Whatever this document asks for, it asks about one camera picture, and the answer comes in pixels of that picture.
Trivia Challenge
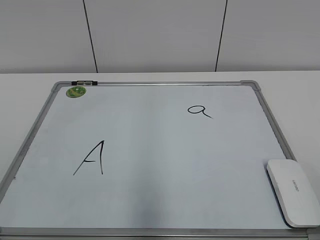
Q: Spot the white whiteboard eraser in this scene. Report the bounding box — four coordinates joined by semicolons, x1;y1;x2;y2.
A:
266;159;320;228

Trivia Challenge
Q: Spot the aluminium framed whiteboard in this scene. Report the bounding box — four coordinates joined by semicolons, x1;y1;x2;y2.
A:
0;80;320;240

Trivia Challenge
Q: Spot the round green magnet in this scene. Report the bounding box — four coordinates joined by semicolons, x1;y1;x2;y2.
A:
66;86;87;99

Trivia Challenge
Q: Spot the black silver hanging clip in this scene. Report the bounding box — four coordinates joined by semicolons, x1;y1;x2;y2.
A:
71;80;98;86

